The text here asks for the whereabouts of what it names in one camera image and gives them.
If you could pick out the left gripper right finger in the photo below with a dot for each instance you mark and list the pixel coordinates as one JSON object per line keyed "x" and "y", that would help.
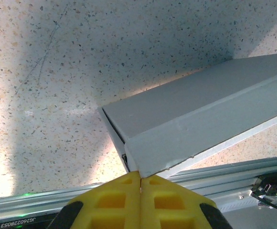
{"x": 176, "y": 205}

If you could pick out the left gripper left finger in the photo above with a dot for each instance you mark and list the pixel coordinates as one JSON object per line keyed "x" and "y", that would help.
{"x": 105, "y": 202}

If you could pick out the white paper box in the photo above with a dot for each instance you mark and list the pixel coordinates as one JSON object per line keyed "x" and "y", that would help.
{"x": 188, "y": 114}

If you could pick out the aluminium frame rail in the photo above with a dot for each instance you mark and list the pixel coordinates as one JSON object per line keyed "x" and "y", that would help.
{"x": 212, "y": 176}

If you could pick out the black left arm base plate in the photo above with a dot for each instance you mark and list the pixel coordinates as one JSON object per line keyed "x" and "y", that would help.
{"x": 21, "y": 221}

